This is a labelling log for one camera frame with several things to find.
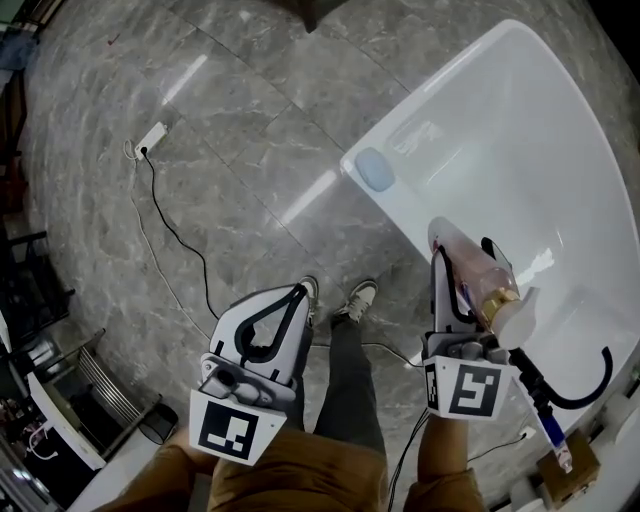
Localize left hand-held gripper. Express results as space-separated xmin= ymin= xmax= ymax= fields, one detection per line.
xmin=188 ymin=283 xmax=314 ymax=467

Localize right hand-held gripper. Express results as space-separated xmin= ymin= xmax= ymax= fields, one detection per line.
xmin=421 ymin=237 xmax=517 ymax=421

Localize clear pink bottle white cap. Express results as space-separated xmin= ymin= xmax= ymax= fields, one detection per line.
xmin=427 ymin=215 xmax=542 ymax=351

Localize white bathtub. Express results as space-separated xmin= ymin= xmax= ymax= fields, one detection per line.
xmin=339 ymin=18 xmax=640 ymax=444

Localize person's left forearm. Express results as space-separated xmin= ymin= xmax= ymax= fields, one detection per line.
xmin=94 ymin=430 xmax=224 ymax=512

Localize person's right forearm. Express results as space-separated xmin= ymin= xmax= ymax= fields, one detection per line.
xmin=402 ymin=412 xmax=501 ymax=512

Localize person's left shoe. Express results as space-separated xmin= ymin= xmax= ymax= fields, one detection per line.
xmin=297 ymin=275 xmax=320 ymax=327

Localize person's shoe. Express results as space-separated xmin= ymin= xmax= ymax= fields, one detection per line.
xmin=331 ymin=278 xmax=378 ymax=324
xmin=297 ymin=275 xmax=320 ymax=327

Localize person's left leg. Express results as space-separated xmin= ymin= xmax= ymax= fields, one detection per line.
xmin=285 ymin=323 xmax=315 ymax=434

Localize person's leg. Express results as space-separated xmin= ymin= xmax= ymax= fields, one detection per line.
xmin=312 ymin=318 xmax=387 ymax=454
xmin=285 ymin=323 xmax=315 ymax=434

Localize person's right shoe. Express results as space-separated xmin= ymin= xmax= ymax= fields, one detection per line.
xmin=331 ymin=278 xmax=378 ymax=324

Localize person's right leg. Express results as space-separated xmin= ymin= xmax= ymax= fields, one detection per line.
xmin=312 ymin=318 xmax=387 ymax=454

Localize black mesh waste bin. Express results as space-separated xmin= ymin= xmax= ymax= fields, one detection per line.
xmin=139 ymin=401 xmax=179 ymax=444

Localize blue soap bar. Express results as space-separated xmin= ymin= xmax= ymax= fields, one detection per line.
xmin=354 ymin=146 xmax=397 ymax=194

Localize person's brown jacket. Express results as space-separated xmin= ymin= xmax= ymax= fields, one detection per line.
xmin=207 ymin=424 xmax=392 ymax=512

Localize blue and white tube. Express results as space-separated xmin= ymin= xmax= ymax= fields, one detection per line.
xmin=535 ymin=407 xmax=574 ymax=475

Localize white board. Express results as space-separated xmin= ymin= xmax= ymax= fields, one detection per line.
xmin=26 ymin=371 xmax=107 ymax=472

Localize brown cardboard box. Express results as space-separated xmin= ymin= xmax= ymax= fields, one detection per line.
xmin=536 ymin=428 xmax=601 ymax=505

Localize white power strip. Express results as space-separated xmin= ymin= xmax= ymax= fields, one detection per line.
xmin=134 ymin=121 xmax=169 ymax=157

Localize dark shelf unit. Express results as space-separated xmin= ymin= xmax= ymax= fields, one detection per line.
xmin=0 ymin=228 xmax=77 ymax=354

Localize dark wooden furniture leg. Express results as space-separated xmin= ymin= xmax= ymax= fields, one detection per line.
xmin=259 ymin=0 xmax=337 ymax=34

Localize black power cable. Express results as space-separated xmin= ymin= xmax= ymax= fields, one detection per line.
xmin=141 ymin=147 xmax=426 ymax=369

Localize metal wire rack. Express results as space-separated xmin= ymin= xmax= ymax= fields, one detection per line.
xmin=73 ymin=327 xmax=164 ymax=439

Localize black curved cable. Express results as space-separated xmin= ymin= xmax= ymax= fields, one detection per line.
xmin=508 ymin=345 xmax=614 ymax=416

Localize white plug with cable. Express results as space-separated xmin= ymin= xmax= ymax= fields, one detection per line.
xmin=467 ymin=425 xmax=537 ymax=461

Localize thin black gripper cables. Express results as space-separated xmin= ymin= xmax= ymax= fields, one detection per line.
xmin=387 ymin=408 xmax=432 ymax=504

